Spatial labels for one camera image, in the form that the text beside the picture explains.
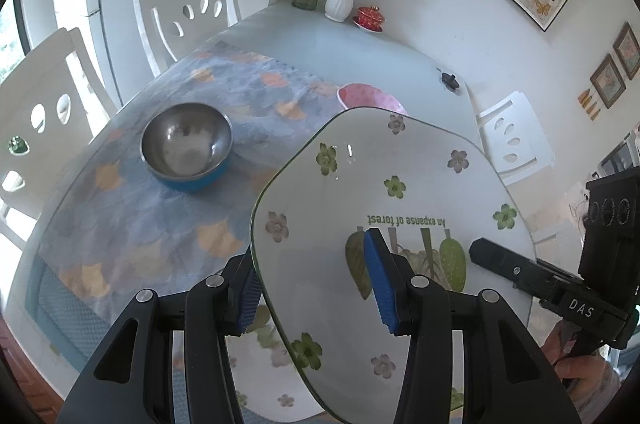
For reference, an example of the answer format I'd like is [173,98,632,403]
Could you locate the blue mesh mat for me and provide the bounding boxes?
[25,264,108,370]

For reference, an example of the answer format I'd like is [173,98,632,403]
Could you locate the pink patterned bowl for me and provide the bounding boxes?
[336,83,408,117]

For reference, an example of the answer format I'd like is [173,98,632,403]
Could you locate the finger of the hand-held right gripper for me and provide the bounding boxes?
[469,237,581,302]

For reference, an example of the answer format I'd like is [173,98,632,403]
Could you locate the person's right hand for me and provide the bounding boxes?
[542,321,623,405]

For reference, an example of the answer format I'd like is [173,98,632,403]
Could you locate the blue stainless steel bowl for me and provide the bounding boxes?
[140,102,233,193]

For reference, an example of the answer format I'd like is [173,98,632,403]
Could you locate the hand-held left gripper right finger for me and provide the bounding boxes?
[363,228,583,424]

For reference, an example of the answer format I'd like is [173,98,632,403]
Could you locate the white ribbed vase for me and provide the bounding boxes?
[324,0,357,23]

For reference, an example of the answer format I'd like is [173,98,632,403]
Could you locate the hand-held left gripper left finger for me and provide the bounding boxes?
[56,249,263,424]

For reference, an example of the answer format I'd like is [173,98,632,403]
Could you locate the fan-patterned tablecloth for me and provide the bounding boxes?
[37,49,361,424]

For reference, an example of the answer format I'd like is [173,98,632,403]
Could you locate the orange wall ornament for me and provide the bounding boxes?
[579,89,602,121]

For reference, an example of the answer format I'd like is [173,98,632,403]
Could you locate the white hexagonal floral plate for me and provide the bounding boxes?
[224,318,471,423]
[250,107,531,424]

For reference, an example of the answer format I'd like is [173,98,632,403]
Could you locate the small framed flower picture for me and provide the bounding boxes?
[590,53,627,109]
[612,22,640,81]

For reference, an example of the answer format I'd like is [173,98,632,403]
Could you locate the red lidded teacup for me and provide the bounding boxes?
[357,6,383,28]

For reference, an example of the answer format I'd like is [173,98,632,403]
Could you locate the dark-framed window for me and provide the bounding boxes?
[0,0,28,85]

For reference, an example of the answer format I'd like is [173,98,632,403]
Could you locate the white dining chair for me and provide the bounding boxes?
[0,27,118,250]
[133,0,238,78]
[475,91,557,185]

